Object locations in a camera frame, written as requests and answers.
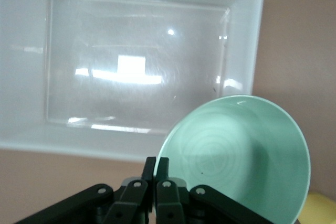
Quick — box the yellow cup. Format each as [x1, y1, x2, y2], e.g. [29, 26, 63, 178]
[298, 191, 336, 224]

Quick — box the mint green bowl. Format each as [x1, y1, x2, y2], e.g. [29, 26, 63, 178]
[155, 94, 311, 221]

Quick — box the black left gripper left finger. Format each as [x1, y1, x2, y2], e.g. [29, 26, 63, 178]
[14, 156, 158, 224]

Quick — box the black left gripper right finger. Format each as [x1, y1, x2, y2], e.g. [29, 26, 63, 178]
[156, 157, 278, 224]

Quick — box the clear translucent plastic box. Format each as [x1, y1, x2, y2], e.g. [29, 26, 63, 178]
[0, 0, 266, 162]

